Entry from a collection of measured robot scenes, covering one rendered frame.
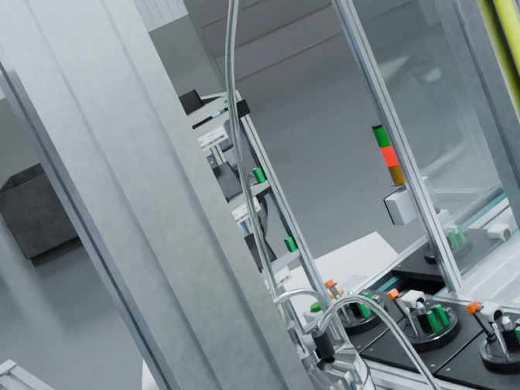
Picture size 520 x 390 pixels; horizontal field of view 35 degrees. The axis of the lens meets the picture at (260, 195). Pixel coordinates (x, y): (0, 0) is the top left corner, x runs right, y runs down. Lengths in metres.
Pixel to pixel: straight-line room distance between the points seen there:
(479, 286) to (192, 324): 1.60
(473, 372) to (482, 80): 1.03
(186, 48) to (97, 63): 11.49
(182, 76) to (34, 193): 4.23
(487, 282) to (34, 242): 6.84
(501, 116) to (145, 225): 0.36
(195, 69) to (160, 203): 11.51
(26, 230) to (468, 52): 7.93
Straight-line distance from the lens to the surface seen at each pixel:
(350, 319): 2.06
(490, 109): 0.77
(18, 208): 8.52
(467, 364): 1.75
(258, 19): 12.04
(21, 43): 0.52
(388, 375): 1.84
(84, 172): 0.52
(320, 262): 2.84
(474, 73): 0.76
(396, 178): 1.97
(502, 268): 2.17
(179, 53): 12.02
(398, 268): 2.27
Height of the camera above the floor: 1.87
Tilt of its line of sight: 15 degrees down
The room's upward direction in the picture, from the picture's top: 24 degrees counter-clockwise
